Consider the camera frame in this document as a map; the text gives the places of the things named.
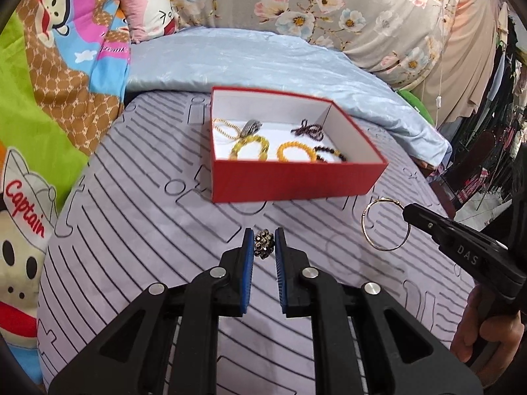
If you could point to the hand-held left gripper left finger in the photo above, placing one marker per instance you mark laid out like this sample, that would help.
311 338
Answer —
247 271

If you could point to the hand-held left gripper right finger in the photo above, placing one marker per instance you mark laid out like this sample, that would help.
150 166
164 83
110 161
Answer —
281 271

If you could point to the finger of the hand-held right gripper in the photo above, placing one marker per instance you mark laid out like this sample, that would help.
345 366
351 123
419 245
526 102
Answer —
424 220

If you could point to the thin gold bangle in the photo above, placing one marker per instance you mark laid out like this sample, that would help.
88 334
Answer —
387 200

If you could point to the red cardboard box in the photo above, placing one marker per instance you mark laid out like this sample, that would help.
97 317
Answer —
288 181

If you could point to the silver metal watch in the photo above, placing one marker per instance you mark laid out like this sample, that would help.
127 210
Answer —
251 128

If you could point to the person's right hand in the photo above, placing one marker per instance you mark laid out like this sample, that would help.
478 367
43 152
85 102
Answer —
467 329

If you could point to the grey striped bedsheet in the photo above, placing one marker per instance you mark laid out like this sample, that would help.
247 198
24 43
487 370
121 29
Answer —
144 234

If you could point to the green plastic object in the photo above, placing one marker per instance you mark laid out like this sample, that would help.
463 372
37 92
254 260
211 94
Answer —
413 101

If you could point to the hanging clothes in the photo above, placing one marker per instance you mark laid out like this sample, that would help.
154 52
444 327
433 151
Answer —
506 90

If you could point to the beige curtain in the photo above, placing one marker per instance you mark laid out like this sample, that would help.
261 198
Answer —
469 49

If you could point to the light blue satin blanket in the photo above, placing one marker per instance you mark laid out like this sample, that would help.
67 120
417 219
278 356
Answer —
247 57

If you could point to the grey floral quilt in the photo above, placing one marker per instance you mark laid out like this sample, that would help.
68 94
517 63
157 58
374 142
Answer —
288 0

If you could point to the cartoon monkey printed blanket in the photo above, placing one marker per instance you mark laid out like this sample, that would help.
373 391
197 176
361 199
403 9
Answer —
41 103

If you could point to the pink cartoon pillow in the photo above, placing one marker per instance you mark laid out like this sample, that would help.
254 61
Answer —
144 8

